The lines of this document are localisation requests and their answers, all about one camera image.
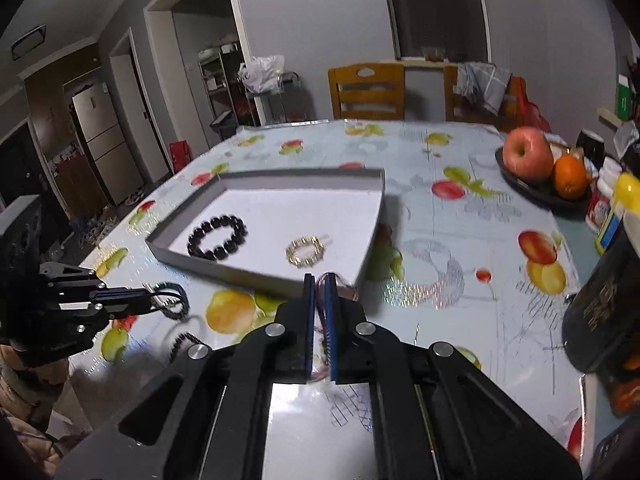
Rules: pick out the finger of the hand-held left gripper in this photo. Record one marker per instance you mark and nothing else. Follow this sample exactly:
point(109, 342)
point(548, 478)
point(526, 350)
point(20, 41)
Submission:
point(120, 294)
point(120, 309)

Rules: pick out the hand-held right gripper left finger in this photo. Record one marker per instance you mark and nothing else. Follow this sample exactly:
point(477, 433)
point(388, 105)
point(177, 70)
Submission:
point(310, 312)

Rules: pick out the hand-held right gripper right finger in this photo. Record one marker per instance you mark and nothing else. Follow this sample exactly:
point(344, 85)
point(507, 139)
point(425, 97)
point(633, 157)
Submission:
point(330, 320)

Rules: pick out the white shallow cardboard box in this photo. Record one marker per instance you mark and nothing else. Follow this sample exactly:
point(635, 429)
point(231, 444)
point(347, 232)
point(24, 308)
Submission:
point(300, 210)

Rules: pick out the person's left forearm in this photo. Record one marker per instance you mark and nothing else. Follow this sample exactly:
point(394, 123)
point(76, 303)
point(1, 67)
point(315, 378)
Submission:
point(22, 400)

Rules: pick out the silver refrigerator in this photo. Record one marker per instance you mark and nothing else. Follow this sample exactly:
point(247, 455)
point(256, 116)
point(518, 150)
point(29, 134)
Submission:
point(102, 145)

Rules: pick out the red box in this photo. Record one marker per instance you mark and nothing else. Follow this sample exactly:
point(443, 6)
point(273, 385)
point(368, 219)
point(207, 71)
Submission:
point(180, 156)

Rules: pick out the metal cart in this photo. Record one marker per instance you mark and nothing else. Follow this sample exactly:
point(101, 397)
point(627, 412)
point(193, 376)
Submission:
point(285, 105)

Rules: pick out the metal shelf rack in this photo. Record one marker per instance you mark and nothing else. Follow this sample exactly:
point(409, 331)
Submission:
point(220, 90)

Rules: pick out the ceiling light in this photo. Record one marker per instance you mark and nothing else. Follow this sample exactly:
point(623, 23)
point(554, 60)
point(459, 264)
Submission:
point(28, 42)

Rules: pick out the wooden chair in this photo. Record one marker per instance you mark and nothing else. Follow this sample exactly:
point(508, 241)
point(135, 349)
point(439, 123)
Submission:
point(452, 105)
point(367, 90)

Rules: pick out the dark fruit plate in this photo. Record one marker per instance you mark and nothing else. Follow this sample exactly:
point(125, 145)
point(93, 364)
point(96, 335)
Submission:
point(525, 190)

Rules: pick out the white plastic bag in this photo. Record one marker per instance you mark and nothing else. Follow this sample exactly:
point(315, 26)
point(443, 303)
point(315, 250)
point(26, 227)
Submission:
point(260, 72)

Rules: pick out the red apple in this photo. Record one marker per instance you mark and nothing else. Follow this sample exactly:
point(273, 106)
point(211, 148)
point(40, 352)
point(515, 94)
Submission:
point(527, 157)

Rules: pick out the black mug gold print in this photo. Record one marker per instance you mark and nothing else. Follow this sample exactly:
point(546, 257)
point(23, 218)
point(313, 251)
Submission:
point(605, 305)

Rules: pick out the orange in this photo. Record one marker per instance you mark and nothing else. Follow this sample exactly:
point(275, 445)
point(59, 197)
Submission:
point(570, 177)

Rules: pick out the grey checked cloth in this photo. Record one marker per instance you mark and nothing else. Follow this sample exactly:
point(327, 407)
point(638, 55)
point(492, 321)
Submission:
point(485, 85)

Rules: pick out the red plastic bag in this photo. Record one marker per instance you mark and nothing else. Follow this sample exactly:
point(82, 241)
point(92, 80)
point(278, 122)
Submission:
point(532, 112)

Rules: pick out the white bottle red label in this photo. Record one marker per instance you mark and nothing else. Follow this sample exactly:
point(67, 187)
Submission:
point(602, 200)

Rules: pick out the black round container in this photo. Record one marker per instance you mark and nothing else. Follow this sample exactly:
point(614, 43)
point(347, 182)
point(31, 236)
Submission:
point(591, 149)

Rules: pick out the yellow lid bottle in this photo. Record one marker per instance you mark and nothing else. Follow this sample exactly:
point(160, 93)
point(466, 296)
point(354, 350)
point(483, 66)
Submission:
point(622, 205)

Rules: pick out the window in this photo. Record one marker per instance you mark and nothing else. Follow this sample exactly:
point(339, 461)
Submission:
point(440, 20)

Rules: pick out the green box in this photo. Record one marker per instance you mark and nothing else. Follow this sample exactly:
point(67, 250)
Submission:
point(624, 100)

